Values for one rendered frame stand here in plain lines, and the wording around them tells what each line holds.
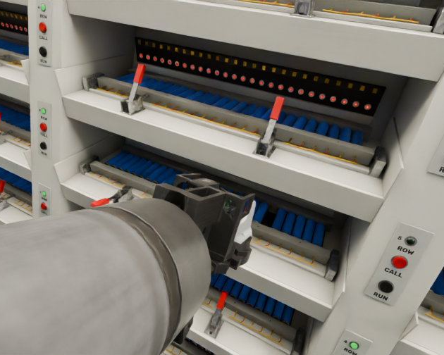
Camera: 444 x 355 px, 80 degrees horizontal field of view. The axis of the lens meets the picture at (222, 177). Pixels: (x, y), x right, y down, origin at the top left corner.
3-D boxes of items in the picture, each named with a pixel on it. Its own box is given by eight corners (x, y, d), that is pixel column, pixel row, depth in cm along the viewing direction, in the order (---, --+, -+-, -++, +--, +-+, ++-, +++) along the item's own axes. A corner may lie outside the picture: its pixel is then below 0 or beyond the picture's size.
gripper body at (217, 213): (259, 194, 29) (224, 212, 17) (236, 265, 30) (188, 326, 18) (198, 172, 31) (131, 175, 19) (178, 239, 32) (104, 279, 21)
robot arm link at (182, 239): (156, 398, 14) (32, 312, 17) (195, 341, 19) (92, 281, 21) (203, 244, 13) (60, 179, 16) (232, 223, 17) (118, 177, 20)
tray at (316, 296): (323, 322, 44) (344, 291, 38) (64, 198, 62) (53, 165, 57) (336, 241, 59) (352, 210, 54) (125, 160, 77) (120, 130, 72)
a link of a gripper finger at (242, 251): (262, 241, 33) (234, 261, 25) (259, 252, 33) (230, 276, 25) (230, 226, 35) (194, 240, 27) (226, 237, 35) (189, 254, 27)
